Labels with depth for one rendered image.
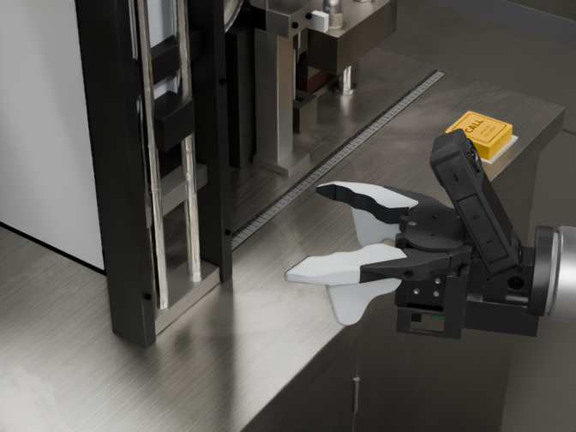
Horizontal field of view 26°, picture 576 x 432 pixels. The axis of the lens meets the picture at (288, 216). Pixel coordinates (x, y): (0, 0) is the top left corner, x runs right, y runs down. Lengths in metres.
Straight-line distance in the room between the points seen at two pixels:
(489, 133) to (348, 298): 0.80
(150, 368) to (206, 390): 0.07
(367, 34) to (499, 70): 2.03
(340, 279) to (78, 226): 0.61
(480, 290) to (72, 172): 0.61
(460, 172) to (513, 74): 2.85
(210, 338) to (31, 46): 0.38
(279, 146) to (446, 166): 0.73
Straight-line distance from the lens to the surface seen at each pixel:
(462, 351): 1.91
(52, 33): 1.37
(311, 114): 1.76
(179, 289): 1.44
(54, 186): 1.49
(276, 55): 1.59
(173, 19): 1.27
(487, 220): 0.96
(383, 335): 1.60
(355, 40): 1.77
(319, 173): 1.67
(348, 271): 0.94
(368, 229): 1.07
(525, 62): 3.87
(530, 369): 2.74
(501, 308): 1.00
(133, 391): 1.35
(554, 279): 0.98
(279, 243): 1.54
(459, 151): 0.94
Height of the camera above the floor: 1.83
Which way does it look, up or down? 36 degrees down
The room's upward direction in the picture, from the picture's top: straight up
